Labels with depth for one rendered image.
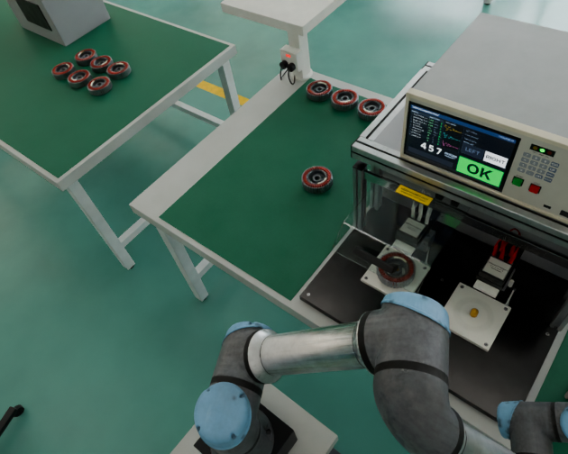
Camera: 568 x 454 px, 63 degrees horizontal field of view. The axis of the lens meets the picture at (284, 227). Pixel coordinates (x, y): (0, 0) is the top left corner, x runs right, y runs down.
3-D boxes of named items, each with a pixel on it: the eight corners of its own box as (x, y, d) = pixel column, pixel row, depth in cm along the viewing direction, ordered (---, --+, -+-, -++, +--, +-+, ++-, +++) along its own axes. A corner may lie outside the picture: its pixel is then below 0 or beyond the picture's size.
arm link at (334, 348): (197, 383, 103) (426, 365, 68) (218, 321, 111) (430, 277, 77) (235, 403, 109) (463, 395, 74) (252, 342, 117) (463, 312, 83)
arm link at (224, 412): (199, 451, 101) (180, 435, 91) (218, 390, 109) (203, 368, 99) (252, 464, 99) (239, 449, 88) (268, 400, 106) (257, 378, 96)
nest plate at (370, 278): (405, 305, 134) (405, 304, 133) (360, 281, 141) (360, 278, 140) (430, 268, 141) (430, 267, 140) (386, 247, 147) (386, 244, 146)
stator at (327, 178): (296, 182, 172) (295, 175, 169) (320, 167, 175) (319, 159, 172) (314, 199, 166) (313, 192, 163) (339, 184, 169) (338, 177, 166)
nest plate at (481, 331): (487, 352, 123) (488, 350, 122) (435, 322, 130) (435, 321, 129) (510, 310, 130) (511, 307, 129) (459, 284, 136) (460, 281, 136)
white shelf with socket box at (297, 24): (313, 134, 187) (302, 26, 151) (244, 105, 203) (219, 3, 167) (361, 86, 201) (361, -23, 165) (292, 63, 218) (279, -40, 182)
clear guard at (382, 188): (416, 295, 110) (418, 283, 105) (331, 249, 121) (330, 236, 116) (476, 205, 124) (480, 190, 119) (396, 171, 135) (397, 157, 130)
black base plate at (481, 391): (509, 431, 113) (512, 428, 112) (299, 299, 142) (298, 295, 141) (577, 289, 133) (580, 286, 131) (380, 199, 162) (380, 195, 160)
